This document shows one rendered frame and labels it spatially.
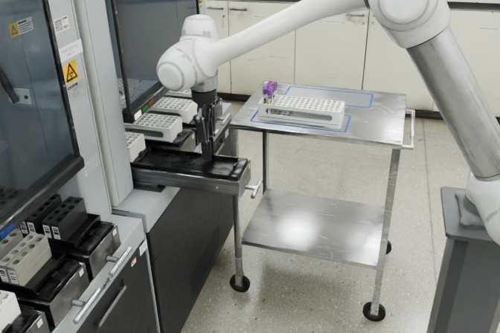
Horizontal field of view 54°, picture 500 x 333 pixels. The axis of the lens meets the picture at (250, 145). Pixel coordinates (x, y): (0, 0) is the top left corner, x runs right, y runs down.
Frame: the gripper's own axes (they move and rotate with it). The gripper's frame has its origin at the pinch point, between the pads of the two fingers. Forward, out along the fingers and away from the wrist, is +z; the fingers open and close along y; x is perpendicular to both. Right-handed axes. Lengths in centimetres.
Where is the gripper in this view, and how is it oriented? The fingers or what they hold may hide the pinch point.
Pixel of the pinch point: (207, 148)
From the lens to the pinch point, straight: 155.4
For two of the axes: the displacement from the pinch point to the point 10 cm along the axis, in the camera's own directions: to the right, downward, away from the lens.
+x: 9.6, 1.1, -2.4
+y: -2.6, 4.6, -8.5
